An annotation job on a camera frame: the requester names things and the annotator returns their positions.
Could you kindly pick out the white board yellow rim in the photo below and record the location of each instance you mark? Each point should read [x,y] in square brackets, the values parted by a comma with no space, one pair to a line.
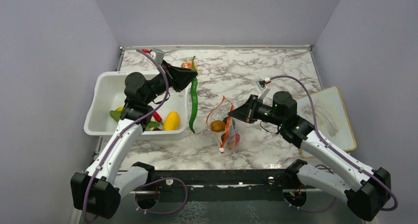
[332,118]

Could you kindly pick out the brown kiwi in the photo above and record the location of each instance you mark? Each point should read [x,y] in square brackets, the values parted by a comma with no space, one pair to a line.
[217,126]

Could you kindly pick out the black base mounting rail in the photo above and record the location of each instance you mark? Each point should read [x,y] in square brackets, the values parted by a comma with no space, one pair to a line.
[216,185]

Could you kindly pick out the green chili pepper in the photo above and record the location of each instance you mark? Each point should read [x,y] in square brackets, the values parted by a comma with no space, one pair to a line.
[194,102]

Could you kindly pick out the clear orange-zipper zip bag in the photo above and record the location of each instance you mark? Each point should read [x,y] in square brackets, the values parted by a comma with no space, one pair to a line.
[218,113]

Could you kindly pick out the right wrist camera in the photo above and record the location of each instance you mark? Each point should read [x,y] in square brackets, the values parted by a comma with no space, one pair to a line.
[262,86]

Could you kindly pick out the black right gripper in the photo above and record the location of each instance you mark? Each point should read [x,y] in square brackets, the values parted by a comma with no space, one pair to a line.
[242,112]

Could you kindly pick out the red chili pepper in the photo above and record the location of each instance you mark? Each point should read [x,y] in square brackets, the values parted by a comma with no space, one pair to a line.
[157,117]

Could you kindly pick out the green leaf vegetable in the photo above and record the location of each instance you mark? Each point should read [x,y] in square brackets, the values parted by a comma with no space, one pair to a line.
[152,125]

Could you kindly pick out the yellow mango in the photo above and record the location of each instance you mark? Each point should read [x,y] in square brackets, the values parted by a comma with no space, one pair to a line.
[171,122]

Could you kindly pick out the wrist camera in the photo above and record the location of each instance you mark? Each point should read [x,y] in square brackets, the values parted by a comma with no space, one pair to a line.
[262,86]
[157,54]

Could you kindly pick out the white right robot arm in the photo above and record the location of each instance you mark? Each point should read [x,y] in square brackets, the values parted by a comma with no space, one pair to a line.
[364,189]

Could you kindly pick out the white plastic bin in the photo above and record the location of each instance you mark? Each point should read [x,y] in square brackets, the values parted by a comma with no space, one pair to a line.
[109,95]

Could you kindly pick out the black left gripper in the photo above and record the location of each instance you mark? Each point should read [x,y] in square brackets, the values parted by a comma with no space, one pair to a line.
[179,77]

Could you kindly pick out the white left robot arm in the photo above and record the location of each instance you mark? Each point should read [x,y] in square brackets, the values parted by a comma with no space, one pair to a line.
[99,190]

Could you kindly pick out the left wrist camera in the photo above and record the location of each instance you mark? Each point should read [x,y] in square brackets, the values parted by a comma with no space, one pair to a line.
[157,54]

